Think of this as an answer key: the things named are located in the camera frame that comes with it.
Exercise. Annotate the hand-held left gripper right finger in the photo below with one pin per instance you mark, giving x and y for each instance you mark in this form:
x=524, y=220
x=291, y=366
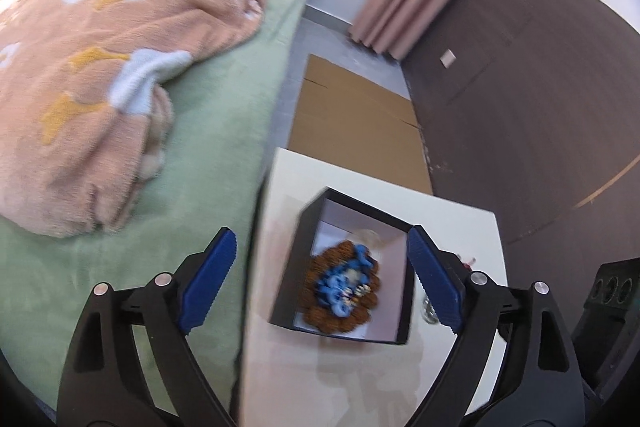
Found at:
x=434, y=282

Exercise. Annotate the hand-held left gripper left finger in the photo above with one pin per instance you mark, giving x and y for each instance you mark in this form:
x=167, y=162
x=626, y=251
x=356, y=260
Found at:
x=210, y=282

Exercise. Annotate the black jewelry box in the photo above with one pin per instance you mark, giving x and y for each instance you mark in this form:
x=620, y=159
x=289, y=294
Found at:
x=294, y=277

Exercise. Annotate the small clear glass item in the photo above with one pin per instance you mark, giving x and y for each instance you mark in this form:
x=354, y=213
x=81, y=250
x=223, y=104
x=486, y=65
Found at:
x=428, y=309

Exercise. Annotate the small red item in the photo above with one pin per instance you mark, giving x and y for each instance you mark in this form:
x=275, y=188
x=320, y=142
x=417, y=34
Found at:
x=468, y=263

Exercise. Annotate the small clear ornament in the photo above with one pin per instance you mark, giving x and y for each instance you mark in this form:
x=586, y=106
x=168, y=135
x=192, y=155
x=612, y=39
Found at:
x=367, y=238

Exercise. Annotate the green bed sheet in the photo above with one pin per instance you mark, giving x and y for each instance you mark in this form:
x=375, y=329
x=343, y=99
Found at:
x=215, y=157

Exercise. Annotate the white table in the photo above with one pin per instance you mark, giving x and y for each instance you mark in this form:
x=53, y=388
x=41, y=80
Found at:
x=350, y=377

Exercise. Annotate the flat cardboard sheet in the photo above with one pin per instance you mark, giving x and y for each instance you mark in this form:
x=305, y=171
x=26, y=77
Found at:
x=350, y=127

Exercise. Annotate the peach duck print blanket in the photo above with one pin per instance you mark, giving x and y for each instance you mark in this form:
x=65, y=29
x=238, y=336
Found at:
x=100, y=107

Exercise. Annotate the white wall plate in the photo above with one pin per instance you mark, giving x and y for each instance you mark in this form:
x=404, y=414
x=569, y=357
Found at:
x=448, y=58

